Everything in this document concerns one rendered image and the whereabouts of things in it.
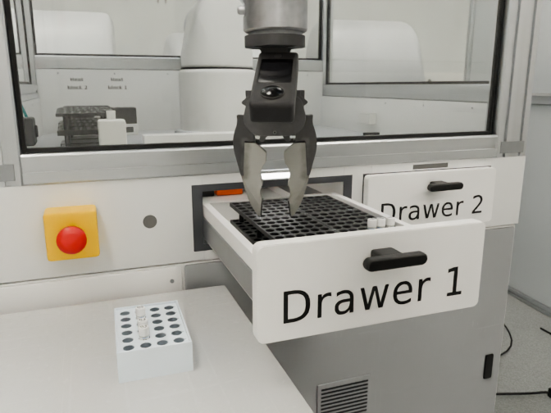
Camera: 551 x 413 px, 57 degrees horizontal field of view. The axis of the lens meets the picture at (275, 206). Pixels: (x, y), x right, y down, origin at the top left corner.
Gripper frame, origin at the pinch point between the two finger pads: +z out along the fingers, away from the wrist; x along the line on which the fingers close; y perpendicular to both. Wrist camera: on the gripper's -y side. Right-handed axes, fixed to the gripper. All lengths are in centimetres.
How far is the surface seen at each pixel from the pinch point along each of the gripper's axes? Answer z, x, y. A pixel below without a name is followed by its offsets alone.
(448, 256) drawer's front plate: 5.5, -20.6, -2.4
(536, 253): 67, -124, 184
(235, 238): 5.0, 5.3, 3.2
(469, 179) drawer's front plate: 4, -37, 39
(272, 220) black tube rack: 4.2, 0.7, 9.2
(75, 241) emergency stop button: 6.5, 28.1, 6.6
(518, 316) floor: 94, -111, 170
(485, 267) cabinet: 23, -43, 43
